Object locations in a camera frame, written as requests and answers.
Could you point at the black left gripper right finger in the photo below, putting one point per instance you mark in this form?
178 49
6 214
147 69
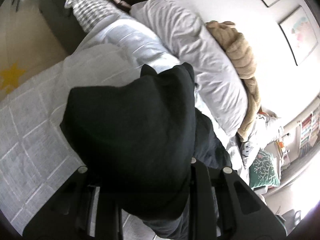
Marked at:
223 206

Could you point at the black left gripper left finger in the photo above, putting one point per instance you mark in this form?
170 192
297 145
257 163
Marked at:
79 209

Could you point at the black coat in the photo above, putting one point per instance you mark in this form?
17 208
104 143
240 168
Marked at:
139 141

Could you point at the green coral pattern cushion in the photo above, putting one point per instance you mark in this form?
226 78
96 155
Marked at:
263 171

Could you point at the grey checked duvet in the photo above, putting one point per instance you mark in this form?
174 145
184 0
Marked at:
35 157

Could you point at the white patterned cushion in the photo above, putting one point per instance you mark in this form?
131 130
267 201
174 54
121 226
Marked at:
266 129

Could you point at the bookshelf with books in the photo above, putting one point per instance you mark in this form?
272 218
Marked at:
309 130

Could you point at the white pillow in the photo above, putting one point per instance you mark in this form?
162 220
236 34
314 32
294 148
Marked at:
183 32

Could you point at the yellow star rug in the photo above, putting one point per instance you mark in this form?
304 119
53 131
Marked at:
10 77

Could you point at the beige plush blanket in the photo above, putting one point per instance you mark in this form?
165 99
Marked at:
238 50

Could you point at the framed picture lower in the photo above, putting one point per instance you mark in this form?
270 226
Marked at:
300 34

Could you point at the checked bed sheet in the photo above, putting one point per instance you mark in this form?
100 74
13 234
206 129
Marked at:
89 13

